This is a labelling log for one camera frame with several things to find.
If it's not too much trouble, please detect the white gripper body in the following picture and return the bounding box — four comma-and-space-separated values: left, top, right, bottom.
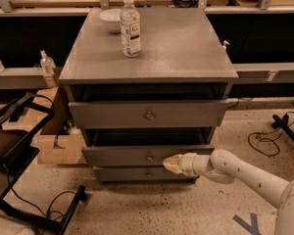
178, 153, 198, 176

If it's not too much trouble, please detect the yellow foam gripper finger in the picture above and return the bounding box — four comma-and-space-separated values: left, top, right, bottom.
163, 154, 182, 174

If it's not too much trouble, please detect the grey drawer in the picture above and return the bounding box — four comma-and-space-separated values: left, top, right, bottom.
93, 166, 197, 183
82, 128, 214, 167
69, 100, 226, 129

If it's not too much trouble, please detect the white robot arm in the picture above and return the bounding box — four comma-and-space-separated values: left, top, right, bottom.
163, 149, 294, 235

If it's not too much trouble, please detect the grey wooden drawer cabinet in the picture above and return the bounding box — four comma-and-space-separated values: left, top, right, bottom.
58, 7, 239, 184

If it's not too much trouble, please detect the grey bottom drawer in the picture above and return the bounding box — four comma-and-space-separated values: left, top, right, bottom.
93, 166, 197, 183

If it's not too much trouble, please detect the grey top drawer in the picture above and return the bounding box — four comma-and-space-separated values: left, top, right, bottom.
69, 100, 226, 129

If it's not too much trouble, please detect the black stand base right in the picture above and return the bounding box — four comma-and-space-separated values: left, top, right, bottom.
272, 114, 294, 142

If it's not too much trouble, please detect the cardboard box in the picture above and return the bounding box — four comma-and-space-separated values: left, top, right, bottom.
21, 67, 89, 165

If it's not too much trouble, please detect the small white pump bottle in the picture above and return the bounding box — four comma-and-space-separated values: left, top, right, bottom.
222, 40, 230, 50

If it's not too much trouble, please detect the clear plastic water bottle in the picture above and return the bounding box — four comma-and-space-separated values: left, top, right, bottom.
120, 0, 140, 57

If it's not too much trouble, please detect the white ceramic bowl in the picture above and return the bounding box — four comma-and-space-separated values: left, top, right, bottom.
100, 9, 121, 33

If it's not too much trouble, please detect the small sanitizer bottle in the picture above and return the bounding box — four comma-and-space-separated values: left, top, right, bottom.
40, 50, 56, 74

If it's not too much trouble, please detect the black metal cart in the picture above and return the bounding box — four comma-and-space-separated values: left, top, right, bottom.
0, 92, 87, 235

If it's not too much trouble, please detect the black floor cable right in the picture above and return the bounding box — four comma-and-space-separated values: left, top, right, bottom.
247, 110, 294, 158

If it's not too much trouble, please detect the black floor cable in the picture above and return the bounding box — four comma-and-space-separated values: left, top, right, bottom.
3, 164, 77, 220
247, 110, 294, 158

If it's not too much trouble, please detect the black floor cable left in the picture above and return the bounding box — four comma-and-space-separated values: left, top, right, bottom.
3, 164, 77, 220

